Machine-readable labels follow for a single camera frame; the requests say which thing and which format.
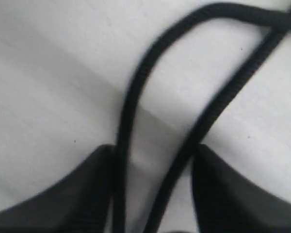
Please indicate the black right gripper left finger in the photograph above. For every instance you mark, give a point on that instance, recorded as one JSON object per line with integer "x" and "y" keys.
{"x": 78, "y": 203}

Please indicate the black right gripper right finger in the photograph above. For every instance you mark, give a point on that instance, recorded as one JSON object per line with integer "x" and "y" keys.
{"x": 227, "y": 202}

